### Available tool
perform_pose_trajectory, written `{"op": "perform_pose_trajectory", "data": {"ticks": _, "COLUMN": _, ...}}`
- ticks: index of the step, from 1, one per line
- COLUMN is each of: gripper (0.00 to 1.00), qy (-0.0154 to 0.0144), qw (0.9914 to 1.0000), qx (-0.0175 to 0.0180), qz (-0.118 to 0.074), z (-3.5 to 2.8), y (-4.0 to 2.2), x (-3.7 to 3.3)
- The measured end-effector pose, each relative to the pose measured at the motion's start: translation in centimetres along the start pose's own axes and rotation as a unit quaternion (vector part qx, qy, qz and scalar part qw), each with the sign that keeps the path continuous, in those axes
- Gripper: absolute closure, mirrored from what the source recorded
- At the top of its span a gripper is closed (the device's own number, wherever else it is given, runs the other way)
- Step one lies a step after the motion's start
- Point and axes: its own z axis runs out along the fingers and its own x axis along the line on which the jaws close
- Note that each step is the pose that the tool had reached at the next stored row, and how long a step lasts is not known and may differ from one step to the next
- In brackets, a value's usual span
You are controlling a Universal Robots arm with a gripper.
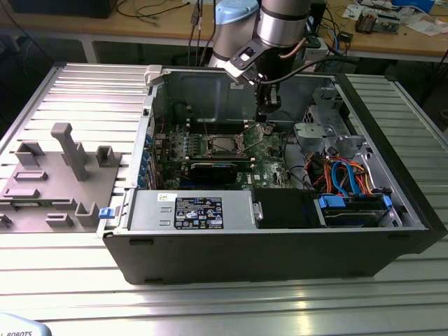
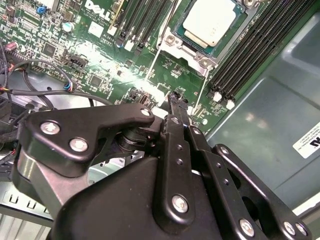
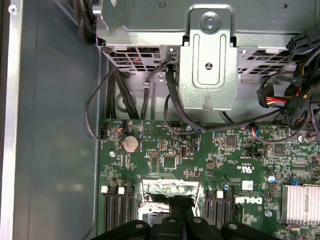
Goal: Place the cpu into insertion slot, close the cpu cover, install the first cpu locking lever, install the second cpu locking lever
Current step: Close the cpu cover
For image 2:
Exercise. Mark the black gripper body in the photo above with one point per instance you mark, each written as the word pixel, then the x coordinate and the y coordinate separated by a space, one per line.
pixel 112 205

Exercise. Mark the silver CPU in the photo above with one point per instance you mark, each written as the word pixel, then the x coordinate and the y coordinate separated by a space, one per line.
pixel 210 20

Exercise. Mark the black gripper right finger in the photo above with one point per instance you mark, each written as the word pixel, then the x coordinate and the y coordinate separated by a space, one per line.
pixel 217 175

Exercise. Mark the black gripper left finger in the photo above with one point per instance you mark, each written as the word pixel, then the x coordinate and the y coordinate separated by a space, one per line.
pixel 75 130

